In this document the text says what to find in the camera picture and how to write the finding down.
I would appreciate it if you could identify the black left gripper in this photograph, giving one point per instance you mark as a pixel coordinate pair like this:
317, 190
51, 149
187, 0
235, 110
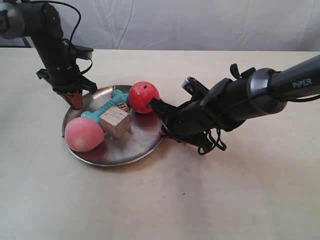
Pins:
68, 79

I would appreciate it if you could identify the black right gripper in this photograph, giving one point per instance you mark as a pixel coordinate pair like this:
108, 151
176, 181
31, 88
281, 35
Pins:
188, 123

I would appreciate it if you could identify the round steel plate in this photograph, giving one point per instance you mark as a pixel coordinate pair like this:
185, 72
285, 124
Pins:
139, 141

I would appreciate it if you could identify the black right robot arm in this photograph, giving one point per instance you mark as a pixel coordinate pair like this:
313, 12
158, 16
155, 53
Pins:
230, 102

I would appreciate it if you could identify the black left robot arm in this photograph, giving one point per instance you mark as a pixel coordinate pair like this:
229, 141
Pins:
40, 21

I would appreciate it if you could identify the pink toy peach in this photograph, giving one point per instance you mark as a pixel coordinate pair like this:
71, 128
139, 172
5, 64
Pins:
83, 134

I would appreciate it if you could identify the teal toy bone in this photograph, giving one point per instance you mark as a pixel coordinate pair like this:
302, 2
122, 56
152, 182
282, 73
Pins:
117, 96

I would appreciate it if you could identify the wooden cube block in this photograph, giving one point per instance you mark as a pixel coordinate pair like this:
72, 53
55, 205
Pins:
115, 122

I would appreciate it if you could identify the small wooden die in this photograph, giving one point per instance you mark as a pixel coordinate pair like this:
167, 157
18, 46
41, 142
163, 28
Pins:
123, 106

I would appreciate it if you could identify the red toy apple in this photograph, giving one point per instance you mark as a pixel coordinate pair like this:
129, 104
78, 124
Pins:
140, 95

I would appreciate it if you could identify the white backdrop cloth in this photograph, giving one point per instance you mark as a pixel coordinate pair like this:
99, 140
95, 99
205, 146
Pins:
195, 25

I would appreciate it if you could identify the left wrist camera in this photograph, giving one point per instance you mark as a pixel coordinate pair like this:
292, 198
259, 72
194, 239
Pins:
82, 52

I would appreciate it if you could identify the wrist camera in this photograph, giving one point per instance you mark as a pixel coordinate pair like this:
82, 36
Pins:
82, 52
195, 88

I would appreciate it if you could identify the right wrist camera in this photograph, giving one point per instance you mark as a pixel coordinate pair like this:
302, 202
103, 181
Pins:
195, 88

